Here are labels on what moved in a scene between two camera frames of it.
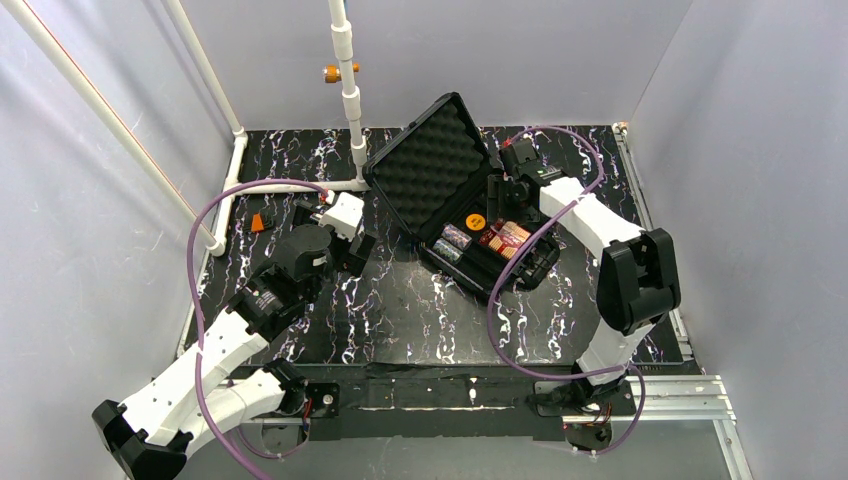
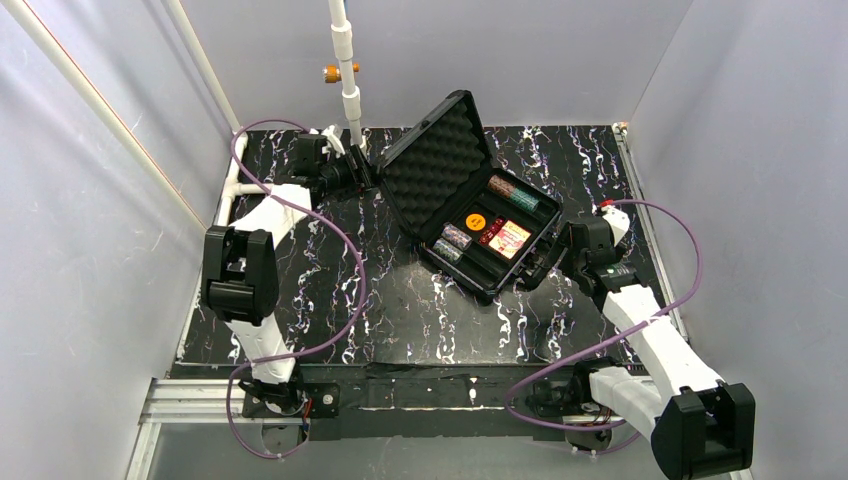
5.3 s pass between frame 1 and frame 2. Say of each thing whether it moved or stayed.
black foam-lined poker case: stayed
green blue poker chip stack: stayed
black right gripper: moved
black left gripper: moved
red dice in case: stayed
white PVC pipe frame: stayed
